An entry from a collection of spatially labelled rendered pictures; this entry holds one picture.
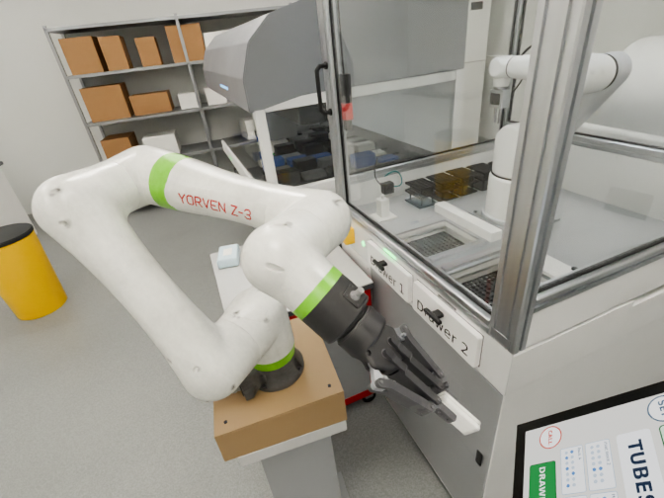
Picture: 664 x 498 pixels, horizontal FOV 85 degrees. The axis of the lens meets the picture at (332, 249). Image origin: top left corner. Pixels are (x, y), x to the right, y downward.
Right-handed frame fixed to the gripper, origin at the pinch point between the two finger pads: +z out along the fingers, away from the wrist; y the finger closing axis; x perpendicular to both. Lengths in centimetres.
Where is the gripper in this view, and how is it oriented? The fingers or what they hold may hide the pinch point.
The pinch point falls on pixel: (455, 413)
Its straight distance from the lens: 61.6
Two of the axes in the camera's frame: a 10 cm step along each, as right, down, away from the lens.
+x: -4.9, 5.8, 6.5
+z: 7.5, 6.6, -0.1
